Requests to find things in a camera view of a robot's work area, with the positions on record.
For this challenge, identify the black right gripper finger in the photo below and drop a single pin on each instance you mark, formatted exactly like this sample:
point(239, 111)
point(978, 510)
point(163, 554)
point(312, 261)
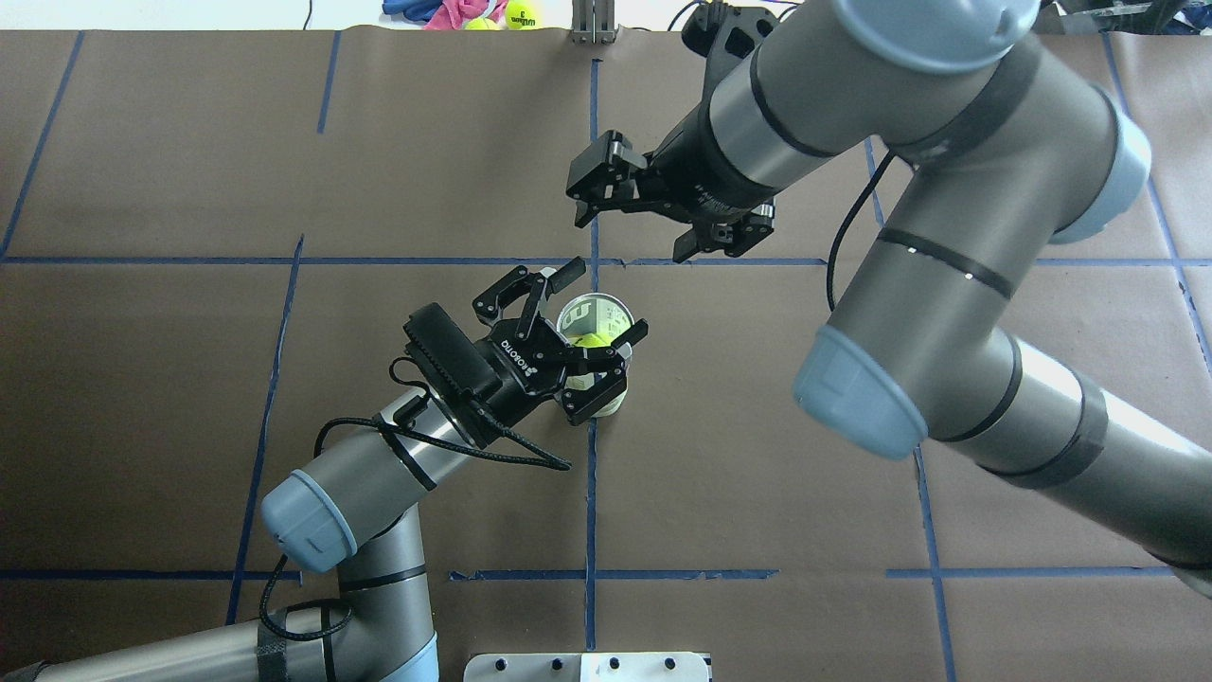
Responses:
point(609, 175)
point(702, 236)

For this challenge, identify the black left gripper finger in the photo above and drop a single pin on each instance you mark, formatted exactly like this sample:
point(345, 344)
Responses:
point(522, 283)
point(580, 406)

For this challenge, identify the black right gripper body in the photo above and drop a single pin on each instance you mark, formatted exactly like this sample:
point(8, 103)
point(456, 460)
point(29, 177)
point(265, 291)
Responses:
point(702, 168)

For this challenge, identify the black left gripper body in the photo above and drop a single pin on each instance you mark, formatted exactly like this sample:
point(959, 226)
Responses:
point(512, 370)

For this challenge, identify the yellow tennis ball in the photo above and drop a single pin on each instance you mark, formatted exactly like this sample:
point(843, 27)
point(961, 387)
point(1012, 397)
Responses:
point(593, 340)
point(524, 15)

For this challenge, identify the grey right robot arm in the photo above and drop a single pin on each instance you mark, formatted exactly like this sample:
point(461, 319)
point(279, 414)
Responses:
point(1011, 152)

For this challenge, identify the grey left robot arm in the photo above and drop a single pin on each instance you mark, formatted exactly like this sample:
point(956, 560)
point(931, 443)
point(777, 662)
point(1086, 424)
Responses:
point(349, 598)

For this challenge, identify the yellow tennis ball on cloth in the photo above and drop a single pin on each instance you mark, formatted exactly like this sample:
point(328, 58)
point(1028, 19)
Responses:
point(524, 15)

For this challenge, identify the pink and blue cloth pile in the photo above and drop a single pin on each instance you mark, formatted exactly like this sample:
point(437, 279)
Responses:
point(443, 15)

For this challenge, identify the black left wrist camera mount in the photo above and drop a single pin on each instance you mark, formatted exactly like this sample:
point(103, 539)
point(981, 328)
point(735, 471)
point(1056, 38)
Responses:
point(448, 358)

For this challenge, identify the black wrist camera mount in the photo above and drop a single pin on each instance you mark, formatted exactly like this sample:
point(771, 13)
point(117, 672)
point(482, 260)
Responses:
point(448, 358)
point(715, 28)

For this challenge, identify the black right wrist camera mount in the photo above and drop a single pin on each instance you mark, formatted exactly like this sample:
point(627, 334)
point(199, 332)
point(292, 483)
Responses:
point(715, 28)

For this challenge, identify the grey metal camera post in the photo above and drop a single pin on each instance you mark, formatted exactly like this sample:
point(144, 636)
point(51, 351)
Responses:
point(593, 22)

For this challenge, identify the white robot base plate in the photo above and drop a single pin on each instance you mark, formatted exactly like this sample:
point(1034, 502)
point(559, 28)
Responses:
point(591, 666)

